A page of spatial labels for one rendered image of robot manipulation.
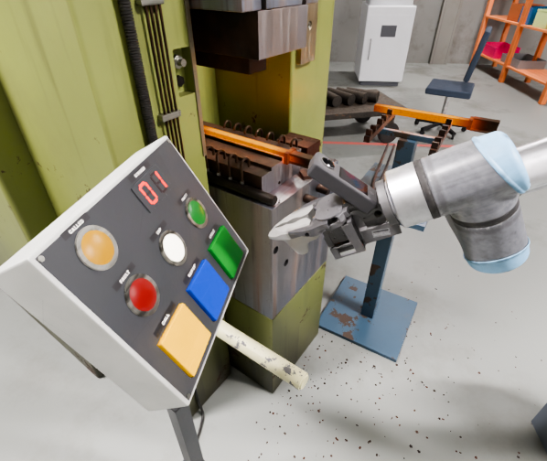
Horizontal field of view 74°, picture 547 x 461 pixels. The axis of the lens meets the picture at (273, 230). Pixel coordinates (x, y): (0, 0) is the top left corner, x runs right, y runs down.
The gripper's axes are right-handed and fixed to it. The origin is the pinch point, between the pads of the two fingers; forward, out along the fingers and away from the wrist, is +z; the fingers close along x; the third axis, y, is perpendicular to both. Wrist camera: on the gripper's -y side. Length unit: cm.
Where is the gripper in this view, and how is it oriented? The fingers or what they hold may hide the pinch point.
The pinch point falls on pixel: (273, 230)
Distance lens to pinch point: 62.7
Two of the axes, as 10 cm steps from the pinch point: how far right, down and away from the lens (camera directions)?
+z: -8.5, 3.1, 4.3
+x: 1.9, -5.8, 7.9
